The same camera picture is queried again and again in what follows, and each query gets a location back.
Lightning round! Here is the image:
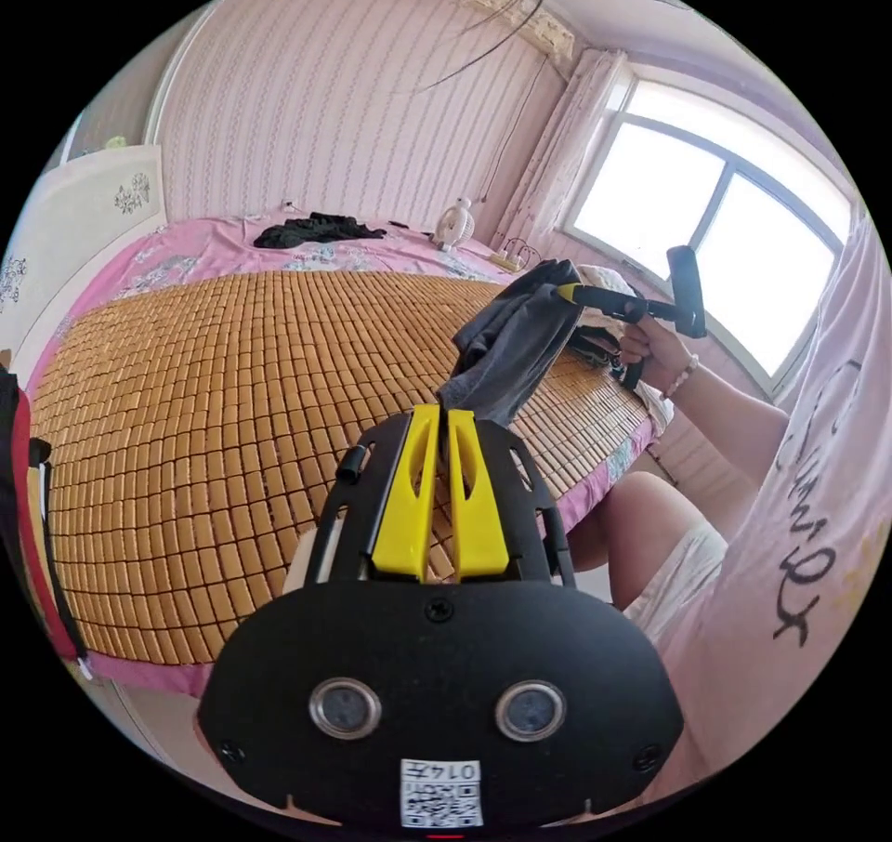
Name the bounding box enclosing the pile of clothes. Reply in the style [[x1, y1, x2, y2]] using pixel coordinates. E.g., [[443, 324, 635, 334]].
[[568, 263, 676, 432]]

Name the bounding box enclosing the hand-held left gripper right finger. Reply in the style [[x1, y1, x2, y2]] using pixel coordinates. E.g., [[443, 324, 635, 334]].
[[448, 409, 511, 584]]

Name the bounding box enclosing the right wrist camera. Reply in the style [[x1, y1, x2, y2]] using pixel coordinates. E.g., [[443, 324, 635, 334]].
[[665, 244, 708, 340]]

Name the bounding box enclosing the red and black bag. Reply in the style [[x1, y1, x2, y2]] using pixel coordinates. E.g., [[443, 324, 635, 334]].
[[0, 366, 93, 664]]

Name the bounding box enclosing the window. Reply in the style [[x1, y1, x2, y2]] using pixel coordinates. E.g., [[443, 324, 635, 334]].
[[559, 77, 863, 382]]

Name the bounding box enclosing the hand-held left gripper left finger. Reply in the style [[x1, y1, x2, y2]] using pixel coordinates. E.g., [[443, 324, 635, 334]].
[[371, 406, 441, 583]]

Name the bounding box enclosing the dark gray short sleeve shirt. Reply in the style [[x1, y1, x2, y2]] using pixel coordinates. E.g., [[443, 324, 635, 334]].
[[434, 258, 584, 429]]

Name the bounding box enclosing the person's right forearm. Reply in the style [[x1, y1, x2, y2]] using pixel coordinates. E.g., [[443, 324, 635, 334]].
[[665, 361, 794, 474]]

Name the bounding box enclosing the black garment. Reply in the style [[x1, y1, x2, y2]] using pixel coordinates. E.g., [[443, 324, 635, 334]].
[[253, 211, 387, 252]]

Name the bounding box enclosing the white air conditioner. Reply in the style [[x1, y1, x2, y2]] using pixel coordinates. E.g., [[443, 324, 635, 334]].
[[458, 0, 577, 59]]

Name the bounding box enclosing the pale pink curtain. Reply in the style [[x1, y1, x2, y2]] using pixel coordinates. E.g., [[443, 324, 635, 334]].
[[490, 46, 630, 266]]

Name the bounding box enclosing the white cupboard with flower print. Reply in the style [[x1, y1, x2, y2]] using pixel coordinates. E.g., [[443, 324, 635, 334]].
[[0, 143, 167, 373]]

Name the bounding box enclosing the bed with woven mat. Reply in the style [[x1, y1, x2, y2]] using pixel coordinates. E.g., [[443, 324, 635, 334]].
[[24, 213, 672, 698]]

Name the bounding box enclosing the person's body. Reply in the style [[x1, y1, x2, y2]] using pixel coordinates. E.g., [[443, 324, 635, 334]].
[[564, 207, 892, 795]]

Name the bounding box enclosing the small white fan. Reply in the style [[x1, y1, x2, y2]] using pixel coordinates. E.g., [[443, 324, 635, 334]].
[[430, 197, 478, 253]]

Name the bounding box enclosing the person's left hand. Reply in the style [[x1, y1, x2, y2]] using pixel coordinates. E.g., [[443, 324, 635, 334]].
[[288, 520, 343, 589]]

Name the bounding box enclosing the person's right hand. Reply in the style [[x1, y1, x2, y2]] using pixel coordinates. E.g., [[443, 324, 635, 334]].
[[618, 317, 700, 401]]

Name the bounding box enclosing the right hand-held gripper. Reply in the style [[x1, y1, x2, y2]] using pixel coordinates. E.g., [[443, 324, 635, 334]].
[[552, 282, 676, 391]]

